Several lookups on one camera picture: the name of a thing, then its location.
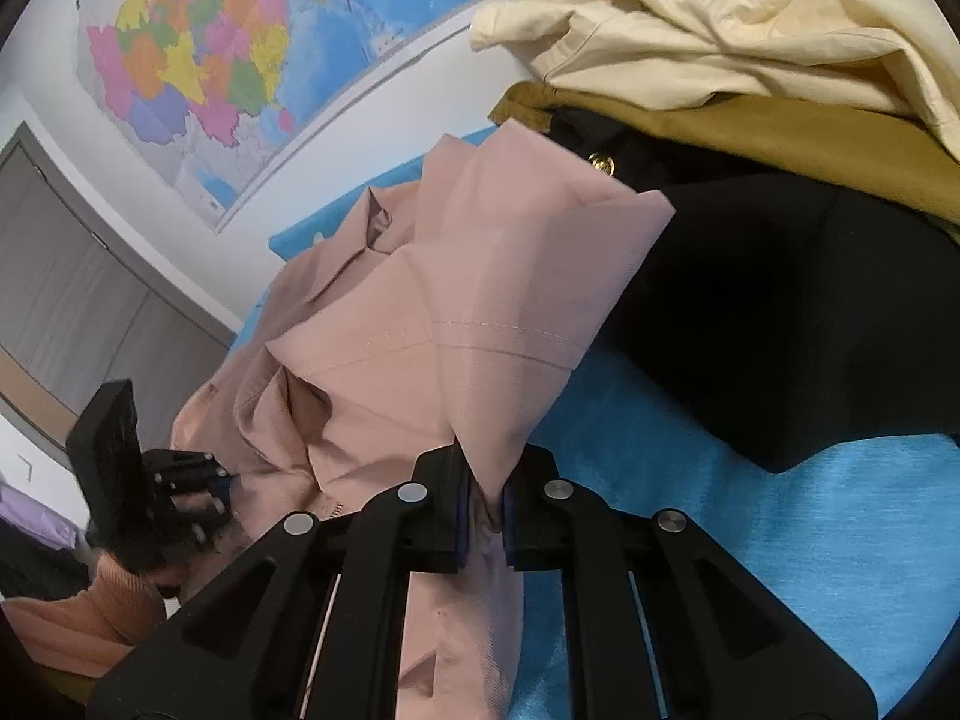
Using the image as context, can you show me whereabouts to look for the purple cloth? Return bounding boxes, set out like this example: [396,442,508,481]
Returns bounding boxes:
[0,484,83,552]

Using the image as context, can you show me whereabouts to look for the dark cloth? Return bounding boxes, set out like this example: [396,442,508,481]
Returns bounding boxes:
[0,525,95,601]

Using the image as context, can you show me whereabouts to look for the grey wardrobe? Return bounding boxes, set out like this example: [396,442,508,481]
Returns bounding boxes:
[0,120,237,458]

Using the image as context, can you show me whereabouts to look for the cream garment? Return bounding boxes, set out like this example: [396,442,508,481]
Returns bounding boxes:
[469,0,960,151]

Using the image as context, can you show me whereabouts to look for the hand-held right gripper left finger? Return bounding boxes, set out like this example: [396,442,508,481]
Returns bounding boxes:
[86,446,473,720]

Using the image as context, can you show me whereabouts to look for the person's left forearm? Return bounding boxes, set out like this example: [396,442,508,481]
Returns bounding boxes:
[0,551,181,680]

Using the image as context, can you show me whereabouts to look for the mustard garment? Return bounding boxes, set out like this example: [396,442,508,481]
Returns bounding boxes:
[489,82,960,230]

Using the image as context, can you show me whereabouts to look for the colourful wall map poster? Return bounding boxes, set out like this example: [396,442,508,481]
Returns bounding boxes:
[75,0,537,233]

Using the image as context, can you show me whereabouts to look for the person's left hand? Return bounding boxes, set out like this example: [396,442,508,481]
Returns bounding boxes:
[150,491,230,601]

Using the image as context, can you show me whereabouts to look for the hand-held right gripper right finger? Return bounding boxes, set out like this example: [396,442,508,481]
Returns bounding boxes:
[501,444,878,720]

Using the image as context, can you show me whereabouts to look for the blue bed sheet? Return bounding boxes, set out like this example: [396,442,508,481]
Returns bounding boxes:
[229,127,960,720]

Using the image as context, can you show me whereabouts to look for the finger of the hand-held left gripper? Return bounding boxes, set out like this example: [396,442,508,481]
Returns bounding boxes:
[156,450,235,490]
[196,491,232,541]

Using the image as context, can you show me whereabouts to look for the pink garment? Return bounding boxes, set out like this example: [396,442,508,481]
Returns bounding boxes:
[171,116,677,720]

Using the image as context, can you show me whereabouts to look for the black garment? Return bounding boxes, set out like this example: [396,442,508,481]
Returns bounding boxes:
[551,106,960,475]

